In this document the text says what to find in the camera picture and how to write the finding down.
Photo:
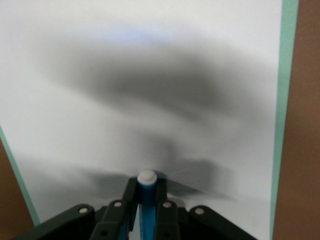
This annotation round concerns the blue marker with white end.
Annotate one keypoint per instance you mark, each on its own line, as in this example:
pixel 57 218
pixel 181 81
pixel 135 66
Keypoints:
pixel 147 200

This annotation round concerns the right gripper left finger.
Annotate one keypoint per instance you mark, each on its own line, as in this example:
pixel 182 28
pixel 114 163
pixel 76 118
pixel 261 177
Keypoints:
pixel 110 220

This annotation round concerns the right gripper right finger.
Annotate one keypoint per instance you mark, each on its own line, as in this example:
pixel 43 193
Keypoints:
pixel 170 220

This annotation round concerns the mint green clipboard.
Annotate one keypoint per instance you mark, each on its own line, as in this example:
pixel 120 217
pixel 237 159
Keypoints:
pixel 287 75

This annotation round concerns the white paper sheet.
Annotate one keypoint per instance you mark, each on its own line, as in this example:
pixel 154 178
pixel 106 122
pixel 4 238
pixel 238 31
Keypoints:
pixel 150 50

